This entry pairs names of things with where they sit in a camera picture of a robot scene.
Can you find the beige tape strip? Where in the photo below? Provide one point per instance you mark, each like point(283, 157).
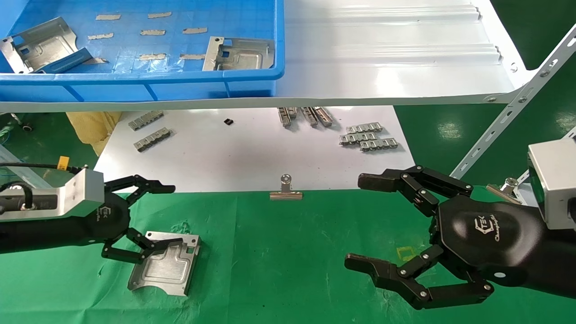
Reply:
point(100, 36)
point(193, 56)
point(159, 15)
point(108, 17)
point(152, 32)
point(195, 30)
point(152, 57)
point(96, 60)

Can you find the white flat metal shelf board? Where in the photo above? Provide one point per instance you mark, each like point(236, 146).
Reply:
point(234, 157)

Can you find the large green table cloth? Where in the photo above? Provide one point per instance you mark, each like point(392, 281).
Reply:
point(279, 261)

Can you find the large blue plastic bin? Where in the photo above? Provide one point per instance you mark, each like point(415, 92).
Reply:
point(135, 85)

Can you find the white perforated rack post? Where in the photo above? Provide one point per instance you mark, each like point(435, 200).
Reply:
point(508, 117)

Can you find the pale yellow fabric bundle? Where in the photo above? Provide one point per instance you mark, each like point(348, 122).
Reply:
point(92, 128)

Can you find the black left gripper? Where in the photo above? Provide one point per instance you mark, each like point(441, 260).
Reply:
point(114, 220)

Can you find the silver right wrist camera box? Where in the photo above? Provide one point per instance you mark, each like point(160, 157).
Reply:
point(555, 180)

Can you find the stamped silver metal plate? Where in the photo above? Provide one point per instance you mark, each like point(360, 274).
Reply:
point(166, 270)
point(243, 56)
point(40, 42)

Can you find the silver binder clip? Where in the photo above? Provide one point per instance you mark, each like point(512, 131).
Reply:
point(506, 189)
point(286, 193)

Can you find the dark blue plastic strip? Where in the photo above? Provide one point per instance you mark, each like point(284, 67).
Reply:
point(67, 62)

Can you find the white ribbed metal shelf board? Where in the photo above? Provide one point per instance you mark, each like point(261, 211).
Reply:
point(382, 63)

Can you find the dark grey metal rail part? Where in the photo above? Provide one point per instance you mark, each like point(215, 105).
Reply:
point(293, 112)
point(323, 116)
point(284, 118)
point(309, 116)

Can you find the small black plastic piece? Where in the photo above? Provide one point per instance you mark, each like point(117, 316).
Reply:
point(228, 122)

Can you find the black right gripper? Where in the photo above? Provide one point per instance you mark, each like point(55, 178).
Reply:
point(490, 238)

